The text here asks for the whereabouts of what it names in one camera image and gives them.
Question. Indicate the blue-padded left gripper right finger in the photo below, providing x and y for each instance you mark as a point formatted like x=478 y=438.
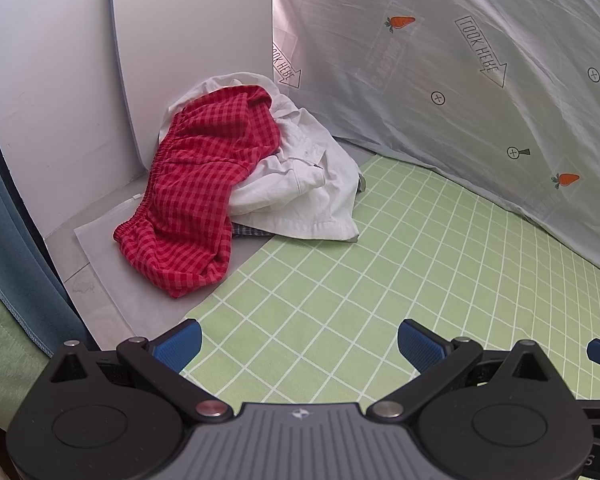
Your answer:
x=443 y=366

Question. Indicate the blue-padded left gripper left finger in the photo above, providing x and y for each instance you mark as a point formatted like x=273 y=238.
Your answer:
x=160 y=361

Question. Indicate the red checkered shorts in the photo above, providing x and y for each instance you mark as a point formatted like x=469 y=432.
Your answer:
x=180 y=236

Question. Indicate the dark checkered garment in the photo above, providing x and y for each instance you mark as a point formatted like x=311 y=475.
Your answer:
x=238 y=230

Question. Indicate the blue curtain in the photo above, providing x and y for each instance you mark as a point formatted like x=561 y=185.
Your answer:
x=30 y=288

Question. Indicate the white crumpled garment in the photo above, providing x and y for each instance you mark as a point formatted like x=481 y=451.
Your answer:
x=307 y=188

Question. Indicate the grey carrot-print bed sheet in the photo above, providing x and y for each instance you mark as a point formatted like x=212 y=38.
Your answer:
x=502 y=96

